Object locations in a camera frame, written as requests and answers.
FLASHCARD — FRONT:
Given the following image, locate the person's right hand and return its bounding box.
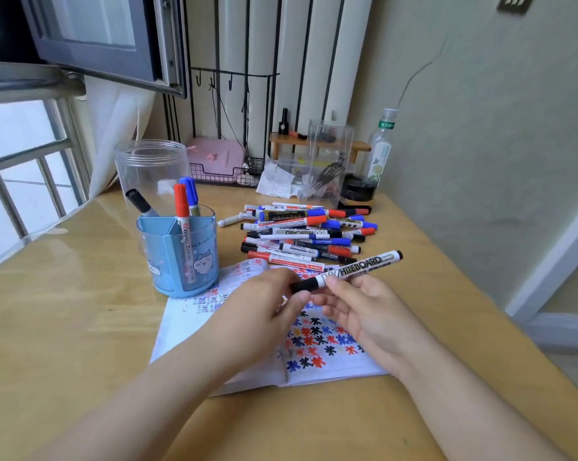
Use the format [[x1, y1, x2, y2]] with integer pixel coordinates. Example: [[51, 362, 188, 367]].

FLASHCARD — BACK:
[[310, 273, 437, 381]]

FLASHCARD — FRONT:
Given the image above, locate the person's left hand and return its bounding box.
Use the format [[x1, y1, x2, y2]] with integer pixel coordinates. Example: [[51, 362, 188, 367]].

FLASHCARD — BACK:
[[203, 267, 314, 376]]

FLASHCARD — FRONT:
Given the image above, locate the black whiteboard marker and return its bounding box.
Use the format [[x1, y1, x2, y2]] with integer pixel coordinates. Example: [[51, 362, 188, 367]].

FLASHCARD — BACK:
[[289, 250, 404, 294]]

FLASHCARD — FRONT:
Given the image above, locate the person's left forearm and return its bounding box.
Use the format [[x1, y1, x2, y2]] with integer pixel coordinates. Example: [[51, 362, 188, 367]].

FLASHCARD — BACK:
[[27, 325, 256, 461]]

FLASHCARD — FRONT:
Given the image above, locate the person's right forearm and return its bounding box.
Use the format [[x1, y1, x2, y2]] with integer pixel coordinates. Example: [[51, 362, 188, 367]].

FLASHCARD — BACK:
[[395, 340, 570, 461]]

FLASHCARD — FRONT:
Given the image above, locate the white scribbled paper pad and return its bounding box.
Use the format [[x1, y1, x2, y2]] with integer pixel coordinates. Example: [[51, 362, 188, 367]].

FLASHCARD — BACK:
[[149, 258, 391, 397]]

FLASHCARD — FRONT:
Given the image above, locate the pile of coloured markers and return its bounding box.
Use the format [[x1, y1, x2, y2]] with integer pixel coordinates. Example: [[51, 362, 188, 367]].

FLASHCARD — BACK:
[[218, 201, 379, 274]]

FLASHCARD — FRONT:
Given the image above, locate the black round container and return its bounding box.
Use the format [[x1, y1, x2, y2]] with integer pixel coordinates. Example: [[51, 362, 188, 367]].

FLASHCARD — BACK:
[[340, 174, 379, 203]]

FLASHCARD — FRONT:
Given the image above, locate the crumpled white paper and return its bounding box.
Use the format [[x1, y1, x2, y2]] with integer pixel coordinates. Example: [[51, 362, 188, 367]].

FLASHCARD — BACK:
[[256, 157, 303, 199]]

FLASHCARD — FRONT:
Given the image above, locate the clear acrylic box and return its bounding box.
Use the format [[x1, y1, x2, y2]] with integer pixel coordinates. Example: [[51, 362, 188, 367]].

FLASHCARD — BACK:
[[276, 119, 356, 210]]

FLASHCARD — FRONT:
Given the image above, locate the blue cartoon pen holder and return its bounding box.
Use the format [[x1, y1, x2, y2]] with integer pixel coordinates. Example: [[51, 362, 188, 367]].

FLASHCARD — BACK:
[[135, 204, 218, 299]]

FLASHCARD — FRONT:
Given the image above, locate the clear plastic bottle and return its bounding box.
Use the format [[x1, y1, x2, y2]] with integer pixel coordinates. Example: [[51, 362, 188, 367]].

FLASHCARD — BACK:
[[367, 108, 399, 189]]

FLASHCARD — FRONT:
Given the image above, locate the red-capped marker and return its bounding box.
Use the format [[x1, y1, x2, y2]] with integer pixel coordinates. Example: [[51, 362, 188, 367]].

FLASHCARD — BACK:
[[173, 183, 197, 285]]

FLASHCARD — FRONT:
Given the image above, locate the small wooden shelf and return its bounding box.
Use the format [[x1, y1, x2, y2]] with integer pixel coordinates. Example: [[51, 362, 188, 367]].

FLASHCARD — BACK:
[[269, 132, 372, 162]]

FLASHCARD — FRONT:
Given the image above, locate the blue-capped marker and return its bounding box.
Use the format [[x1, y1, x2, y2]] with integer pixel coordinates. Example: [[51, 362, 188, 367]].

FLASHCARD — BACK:
[[179, 176, 201, 217]]

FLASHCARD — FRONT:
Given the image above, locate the pink storage box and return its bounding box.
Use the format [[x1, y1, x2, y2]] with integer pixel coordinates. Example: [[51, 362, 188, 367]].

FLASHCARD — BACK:
[[186, 136, 247, 184]]

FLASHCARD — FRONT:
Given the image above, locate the black-capped marker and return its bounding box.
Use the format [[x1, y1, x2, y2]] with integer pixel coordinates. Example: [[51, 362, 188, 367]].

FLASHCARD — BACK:
[[126, 188, 159, 218]]

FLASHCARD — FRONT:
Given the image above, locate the clear plastic jar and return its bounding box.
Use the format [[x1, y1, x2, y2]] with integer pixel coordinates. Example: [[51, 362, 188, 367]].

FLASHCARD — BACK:
[[113, 139, 192, 220]]

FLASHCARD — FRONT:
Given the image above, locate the white radiator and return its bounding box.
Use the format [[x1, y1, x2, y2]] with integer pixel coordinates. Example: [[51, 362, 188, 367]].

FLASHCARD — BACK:
[[185, 0, 374, 156]]

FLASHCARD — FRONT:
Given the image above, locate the black metal hook rack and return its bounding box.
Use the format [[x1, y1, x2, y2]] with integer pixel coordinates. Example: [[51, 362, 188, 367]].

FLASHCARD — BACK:
[[189, 0, 281, 161]]

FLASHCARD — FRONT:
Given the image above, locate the white curtain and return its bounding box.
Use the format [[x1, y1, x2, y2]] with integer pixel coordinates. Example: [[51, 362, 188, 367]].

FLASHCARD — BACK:
[[84, 76, 157, 200]]

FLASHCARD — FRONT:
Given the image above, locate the metal window railing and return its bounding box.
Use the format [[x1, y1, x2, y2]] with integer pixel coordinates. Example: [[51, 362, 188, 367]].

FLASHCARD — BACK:
[[0, 61, 94, 275]]

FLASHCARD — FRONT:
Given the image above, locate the black wire basket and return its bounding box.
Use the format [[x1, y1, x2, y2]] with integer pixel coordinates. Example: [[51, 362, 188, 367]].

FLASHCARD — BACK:
[[188, 157, 265, 188]]

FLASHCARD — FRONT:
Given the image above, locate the thin wall cable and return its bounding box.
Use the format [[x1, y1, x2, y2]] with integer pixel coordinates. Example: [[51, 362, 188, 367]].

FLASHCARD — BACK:
[[396, 37, 449, 111]]

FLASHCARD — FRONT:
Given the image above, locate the grey window frame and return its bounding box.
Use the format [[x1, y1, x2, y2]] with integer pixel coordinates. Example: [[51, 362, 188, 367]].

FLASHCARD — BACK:
[[19, 0, 189, 99]]

